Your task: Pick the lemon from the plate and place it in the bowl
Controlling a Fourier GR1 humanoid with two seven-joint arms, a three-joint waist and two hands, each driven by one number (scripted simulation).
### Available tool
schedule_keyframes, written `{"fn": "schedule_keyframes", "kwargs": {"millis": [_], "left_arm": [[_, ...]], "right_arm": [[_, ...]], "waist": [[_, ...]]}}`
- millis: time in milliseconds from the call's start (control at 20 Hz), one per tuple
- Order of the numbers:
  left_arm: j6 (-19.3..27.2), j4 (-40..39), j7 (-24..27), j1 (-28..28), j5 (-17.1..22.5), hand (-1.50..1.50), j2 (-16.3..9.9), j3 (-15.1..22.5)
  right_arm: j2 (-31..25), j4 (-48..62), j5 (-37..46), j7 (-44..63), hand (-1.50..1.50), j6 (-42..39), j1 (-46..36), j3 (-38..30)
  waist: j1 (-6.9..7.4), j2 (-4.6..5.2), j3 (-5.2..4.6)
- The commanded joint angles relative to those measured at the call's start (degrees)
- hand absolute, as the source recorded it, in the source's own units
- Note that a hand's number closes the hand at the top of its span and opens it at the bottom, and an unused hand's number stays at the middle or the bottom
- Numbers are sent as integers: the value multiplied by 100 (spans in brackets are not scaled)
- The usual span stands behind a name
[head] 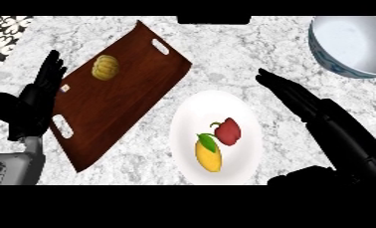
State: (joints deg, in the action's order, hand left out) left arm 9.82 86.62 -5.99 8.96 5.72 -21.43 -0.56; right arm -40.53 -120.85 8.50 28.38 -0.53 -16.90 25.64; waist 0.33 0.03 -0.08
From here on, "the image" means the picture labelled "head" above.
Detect black and white patterned mat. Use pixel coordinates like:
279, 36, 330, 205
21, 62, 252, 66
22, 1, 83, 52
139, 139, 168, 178
0, 16, 36, 61

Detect black appliance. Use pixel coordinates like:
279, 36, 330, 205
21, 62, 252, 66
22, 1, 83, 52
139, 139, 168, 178
177, 16, 252, 26

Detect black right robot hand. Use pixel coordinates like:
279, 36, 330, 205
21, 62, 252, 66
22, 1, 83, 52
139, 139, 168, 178
254, 68, 376, 186

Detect yellow-green small pumpkin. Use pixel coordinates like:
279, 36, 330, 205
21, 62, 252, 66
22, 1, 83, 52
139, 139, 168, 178
92, 54, 123, 82

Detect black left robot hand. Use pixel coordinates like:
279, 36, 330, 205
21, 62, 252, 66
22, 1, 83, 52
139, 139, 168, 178
0, 49, 69, 142

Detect white and blue bowl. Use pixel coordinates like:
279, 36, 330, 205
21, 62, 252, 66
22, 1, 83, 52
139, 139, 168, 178
307, 16, 376, 80

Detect red bell pepper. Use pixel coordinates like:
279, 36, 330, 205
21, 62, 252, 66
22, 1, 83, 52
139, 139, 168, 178
208, 116, 242, 147

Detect brown wooden cutting board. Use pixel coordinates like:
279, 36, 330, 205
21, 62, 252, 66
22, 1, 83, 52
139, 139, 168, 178
49, 19, 193, 173

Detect white round plate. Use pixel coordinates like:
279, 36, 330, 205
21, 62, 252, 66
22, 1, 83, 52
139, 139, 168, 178
170, 90, 264, 186

